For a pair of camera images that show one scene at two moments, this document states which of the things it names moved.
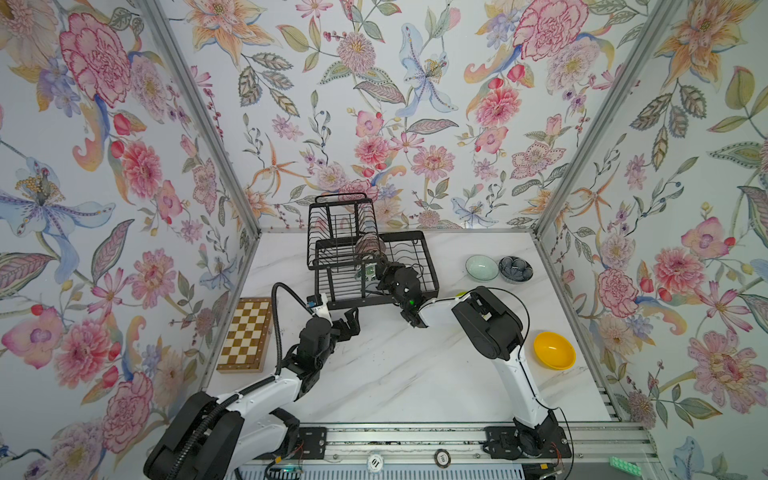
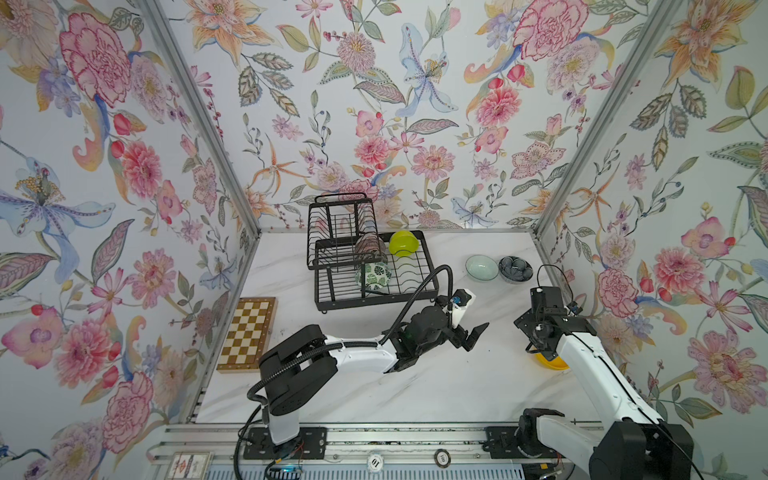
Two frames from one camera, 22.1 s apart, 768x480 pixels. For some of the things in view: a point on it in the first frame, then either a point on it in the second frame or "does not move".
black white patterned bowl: (377, 259) does not move
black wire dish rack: (353, 260) does not move
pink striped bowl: (369, 242) does not move
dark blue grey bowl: (515, 269) does not move
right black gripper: (389, 271) to (524, 322)
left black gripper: (354, 327) to (460, 336)
